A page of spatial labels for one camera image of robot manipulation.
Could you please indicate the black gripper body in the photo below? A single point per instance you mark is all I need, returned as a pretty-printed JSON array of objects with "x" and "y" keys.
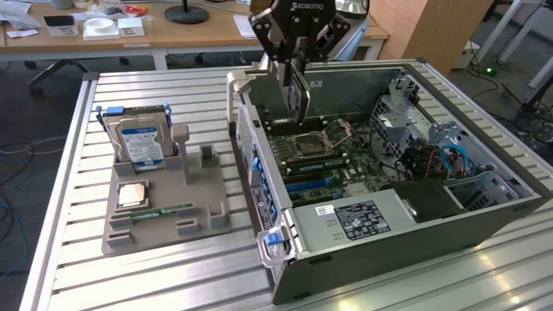
[{"x": 304, "y": 16}]

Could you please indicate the black graphics card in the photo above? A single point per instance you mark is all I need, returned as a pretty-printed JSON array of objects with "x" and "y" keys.
[{"x": 300, "y": 100}]

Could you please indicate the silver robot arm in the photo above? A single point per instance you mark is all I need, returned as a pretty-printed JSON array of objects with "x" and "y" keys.
[{"x": 355, "y": 8}]

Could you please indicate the white paper stack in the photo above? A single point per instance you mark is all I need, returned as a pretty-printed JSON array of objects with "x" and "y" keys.
[{"x": 244, "y": 27}]

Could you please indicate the black round lamp base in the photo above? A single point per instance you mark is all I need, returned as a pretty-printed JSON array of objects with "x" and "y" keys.
[{"x": 186, "y": 16}]

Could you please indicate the wooden cabinet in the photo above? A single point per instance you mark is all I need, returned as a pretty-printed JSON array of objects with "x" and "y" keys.
[{"x": 440, "y": 35}]

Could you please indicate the metal socket cover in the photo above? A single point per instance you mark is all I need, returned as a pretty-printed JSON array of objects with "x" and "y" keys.
[{"x": 339, "y": 129}]

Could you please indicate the white floor box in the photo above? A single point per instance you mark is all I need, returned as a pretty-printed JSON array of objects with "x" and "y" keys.
[{"x": 467, "y": 56}]

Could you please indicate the small red item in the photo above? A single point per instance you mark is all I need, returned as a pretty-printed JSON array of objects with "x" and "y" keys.
[{"x": 134, "y": 11}]

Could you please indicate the white labelled box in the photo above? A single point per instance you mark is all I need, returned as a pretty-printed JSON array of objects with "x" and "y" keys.
[{"x": 130, "y": 27}]

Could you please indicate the metal disk bay cage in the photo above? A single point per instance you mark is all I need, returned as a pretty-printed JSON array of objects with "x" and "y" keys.
[{"x": 397, "y": 129}]

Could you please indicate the CPU socket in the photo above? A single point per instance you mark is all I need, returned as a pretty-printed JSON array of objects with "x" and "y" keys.
[{"x": 311, "y": 145}]

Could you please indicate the small black item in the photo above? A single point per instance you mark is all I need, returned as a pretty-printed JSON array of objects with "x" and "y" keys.
[{"x": 114, "y": 10}]

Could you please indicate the device with green light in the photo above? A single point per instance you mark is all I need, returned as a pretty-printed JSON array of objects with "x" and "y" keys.
[{"x": 489, "y": 71}]

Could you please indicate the white flat box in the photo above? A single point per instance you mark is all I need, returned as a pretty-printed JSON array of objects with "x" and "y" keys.
[{"x": 102, "y": 35}]

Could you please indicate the green motherboard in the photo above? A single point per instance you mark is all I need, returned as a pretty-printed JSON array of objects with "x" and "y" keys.
[{"x": 359, "y": 168}]

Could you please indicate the small white roll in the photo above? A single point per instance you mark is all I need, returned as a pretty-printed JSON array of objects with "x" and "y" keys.
[{"x": 82, "y": 4}]

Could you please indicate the hard disk blue label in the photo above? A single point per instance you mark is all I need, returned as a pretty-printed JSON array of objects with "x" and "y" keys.
[{"x": 138, "y": 142}]

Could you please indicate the white box black top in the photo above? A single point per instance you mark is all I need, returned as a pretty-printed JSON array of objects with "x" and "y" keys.
[{"x": 60, "y": 24}]

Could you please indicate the grey cup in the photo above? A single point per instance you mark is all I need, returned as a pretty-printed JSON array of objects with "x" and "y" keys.
[{"x": 63, "y": 4}]

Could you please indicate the black tripod stand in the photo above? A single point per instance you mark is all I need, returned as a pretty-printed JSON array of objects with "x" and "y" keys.
[{"x": 536, "y": 97}]

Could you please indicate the black chair base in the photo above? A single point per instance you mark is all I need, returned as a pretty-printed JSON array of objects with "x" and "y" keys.
[{"x": 52, "y": 72}]

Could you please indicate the grey parts rack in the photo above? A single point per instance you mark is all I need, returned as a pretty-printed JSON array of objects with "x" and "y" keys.
[{"x": 164, "y": 191}]

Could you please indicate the red white card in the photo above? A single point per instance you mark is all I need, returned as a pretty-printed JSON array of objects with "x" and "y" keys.
[{"x": 22, "y": 33}]

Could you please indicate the clear plastic bag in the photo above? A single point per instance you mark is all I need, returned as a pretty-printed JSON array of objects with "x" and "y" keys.
[{"x": 18, "y": 16}]

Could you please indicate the silver CPU chip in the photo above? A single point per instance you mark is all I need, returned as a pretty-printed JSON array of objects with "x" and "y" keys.
[{"x": 132, "y": 195}]

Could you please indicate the green RAM stick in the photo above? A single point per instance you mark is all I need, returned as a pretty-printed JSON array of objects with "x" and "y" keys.
[{"x": 151, "y": 212}]

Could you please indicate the open grey PC case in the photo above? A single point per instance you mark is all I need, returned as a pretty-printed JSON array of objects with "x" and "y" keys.
[{"x": 388, "y": 259}]

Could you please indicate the wooden desk white frame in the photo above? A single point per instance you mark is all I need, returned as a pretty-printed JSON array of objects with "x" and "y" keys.
[
  {"x": 195, "y": 35},
  {"x": 64, "y": 43}
]

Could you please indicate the white table frame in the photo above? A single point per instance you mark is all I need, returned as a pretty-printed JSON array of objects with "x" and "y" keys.
[{"x": 495, "y": 34}]

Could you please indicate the metal drive bay bracket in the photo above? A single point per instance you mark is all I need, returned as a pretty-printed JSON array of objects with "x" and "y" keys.
[{"x": 488, "y": 191}]

